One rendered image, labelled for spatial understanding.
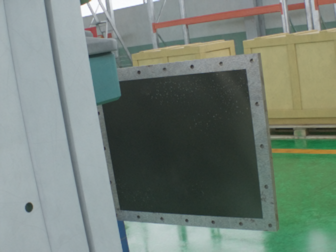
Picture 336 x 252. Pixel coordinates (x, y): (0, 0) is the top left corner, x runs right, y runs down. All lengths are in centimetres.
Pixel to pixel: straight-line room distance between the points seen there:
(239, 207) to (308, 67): 401
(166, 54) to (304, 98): 197
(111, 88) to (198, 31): 1080
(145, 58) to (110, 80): 621
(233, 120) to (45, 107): 119
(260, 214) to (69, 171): 124
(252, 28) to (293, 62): 473
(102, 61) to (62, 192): 23
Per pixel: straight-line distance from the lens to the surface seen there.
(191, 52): 629
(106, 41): 59
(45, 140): 39
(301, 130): 567
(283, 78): 567
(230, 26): 1094
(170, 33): 1185
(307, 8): 928
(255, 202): 160
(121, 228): 206
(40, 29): 40
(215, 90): 156
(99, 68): 59
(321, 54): 546
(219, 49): 658
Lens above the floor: 131
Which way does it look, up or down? 10 degrees down
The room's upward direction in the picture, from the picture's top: 8 degrees counter-clockwise
